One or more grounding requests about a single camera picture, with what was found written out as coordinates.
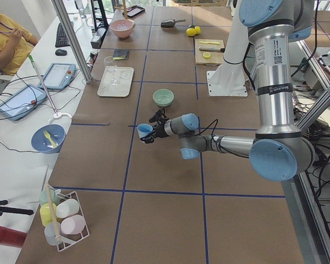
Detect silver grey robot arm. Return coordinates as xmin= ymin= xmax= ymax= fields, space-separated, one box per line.
xmin=140 ymin=1 xmax=315 ymax=182

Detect lemon half slice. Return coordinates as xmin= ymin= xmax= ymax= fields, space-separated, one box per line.
xmin=202 ymin=52 xmax=211 ymax=59

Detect clear wine glass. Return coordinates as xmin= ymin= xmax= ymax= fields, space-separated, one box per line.
xmin=103 ymin=56 xmax=118 ymax=86

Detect steel ice scoop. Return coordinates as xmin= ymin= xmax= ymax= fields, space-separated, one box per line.
xmin=160 ymin=19 xmax=186 ymax=28

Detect yellow fork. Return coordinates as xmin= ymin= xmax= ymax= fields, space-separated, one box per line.
xmin=43 ymin=130 xmax=57 ymax=148

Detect cream bear tray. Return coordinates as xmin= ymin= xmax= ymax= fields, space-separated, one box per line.
xmin=97 ymin=66 xmax=134 ymax=97

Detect wooden cutting board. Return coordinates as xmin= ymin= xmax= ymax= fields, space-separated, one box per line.
xmin=195 ymin=39 xmax=225 ymax=65

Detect white wire cup rack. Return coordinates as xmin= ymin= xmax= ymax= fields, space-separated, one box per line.
xmin=39 ymin=184 xmax=90 ymax=252

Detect teach pendant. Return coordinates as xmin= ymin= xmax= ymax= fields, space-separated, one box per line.
xmin=0 ymin=84 xmax=47 ymax=121
xmin=42 ymin=63 xmax=76 ymax=90

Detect green bowl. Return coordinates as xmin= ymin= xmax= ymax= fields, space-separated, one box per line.
xmin=152 ymin=89 xmax=174 ymax=107

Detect grey folded cloth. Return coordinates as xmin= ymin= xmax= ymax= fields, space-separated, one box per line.
xmin=112 ymin=49 xmax=130 ymax=61

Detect black keyboard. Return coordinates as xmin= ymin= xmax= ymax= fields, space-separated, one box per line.
xmin=55 ymin=23 xmax=70 ymax=48

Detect yellow lemon near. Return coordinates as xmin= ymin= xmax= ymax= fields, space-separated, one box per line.
xmin=186 ymin=27 xmax=197 ymax=37

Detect red bottle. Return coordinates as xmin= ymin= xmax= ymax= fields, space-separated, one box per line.
xmin=0 ymin=226 xmax=27 ymax=248

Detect dark metal tray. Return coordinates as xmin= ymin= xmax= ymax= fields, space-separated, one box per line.
xmin=126 ymin=5 xmax=145 ymax=19

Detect yellow lemon far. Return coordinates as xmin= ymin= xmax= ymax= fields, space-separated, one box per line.
xmin=195 ymin=26 xmax=201 ymax=35

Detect aluminium frame post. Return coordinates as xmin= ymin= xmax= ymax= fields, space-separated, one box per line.
xmin=51 ymin=0 xmax=92 ymax=84

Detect black computer mouse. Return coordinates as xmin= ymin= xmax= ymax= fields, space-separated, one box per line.
xmin=55 ymin=48 xmax=67 ymax=56

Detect light blue plastic cup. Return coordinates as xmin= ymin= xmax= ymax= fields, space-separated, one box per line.
xmin=137 ymin=123 xmax=153 ymax=138

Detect far teach pendant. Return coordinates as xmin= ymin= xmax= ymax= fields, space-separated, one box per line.
xmin=42 ymin=63 xmax=76 ymax=90

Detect pink metal rod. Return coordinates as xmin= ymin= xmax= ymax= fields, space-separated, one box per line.
xmin=28 ymin=55 xmax=72 ymax=124

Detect yellow lemon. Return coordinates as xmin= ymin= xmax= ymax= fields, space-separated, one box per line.
xmin=195 ymin=26 xmax=201 ymax=35
xmin=186 ymin=27 xmax=197 ymax=37

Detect pink bowl of ice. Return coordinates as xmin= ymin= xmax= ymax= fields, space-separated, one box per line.
xmin=109 ymin=19 xmax=135 ymax=39

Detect steel handled knife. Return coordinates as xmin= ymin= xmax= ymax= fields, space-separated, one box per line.
xmin=199 ymin=47 xmax=225 ymax=53

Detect yellow plastic knife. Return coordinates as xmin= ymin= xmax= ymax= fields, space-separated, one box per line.
xmin=199 ymin=41 xmax=220 ymax=45

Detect person in yellow shirt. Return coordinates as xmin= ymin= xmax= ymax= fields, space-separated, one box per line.
xmin=0 ymin=14 xmax=40 ymax=76

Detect black tripod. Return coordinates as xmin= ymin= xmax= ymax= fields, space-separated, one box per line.
xmin=0 ymin=200 xmax=34 ymax=216

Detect near teach pendant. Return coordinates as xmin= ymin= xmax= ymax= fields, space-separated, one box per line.
xmin=0 ymin=84 xmax=47 ymax=121

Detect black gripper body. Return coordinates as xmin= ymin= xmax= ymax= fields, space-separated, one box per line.
xmin=154 ymin=120 xmax=168 ymax=138

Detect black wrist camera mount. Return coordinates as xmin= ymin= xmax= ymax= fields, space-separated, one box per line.
xmin=148 ymin=108 xmax=169 ymax=124

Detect black camera cable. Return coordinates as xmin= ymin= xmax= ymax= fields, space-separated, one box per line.
xmin=195 ymin=118 xmax=223 ymax=149

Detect blue bowl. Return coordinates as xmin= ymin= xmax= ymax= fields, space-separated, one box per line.
xmin=31 ymin=124 xmax=66 ymax=154

